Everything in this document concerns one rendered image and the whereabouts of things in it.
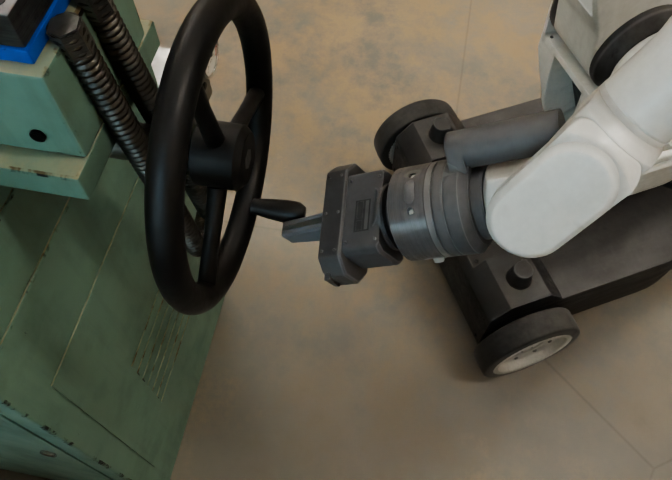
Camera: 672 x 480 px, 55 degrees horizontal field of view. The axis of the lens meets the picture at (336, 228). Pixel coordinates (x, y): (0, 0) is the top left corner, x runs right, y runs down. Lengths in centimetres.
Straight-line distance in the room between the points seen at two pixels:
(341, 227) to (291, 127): 106
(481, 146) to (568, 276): 79
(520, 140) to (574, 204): 7
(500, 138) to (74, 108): 33
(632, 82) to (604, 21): 44
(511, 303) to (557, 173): 72
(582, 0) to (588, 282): 57
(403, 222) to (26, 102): 31
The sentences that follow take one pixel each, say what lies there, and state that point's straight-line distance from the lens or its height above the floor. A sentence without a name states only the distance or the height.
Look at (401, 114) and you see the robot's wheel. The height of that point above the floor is 19.
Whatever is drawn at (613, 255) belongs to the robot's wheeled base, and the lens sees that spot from 137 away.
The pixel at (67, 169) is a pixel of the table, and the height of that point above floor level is 87.
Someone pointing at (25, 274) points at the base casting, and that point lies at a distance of 69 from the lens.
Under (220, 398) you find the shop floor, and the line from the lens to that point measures 135.
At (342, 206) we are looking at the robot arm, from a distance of 62.
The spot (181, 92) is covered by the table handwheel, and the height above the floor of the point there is 94.
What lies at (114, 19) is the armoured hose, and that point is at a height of 94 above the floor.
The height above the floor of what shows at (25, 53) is 97.
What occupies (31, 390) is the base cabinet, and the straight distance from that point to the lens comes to 75.
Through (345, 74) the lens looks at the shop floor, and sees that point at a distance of 177.
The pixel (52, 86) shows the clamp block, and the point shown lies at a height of 95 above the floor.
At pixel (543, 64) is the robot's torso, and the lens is 116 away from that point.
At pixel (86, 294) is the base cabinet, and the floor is 59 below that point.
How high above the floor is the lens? 128
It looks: 60 degrees down
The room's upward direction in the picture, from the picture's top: straight up
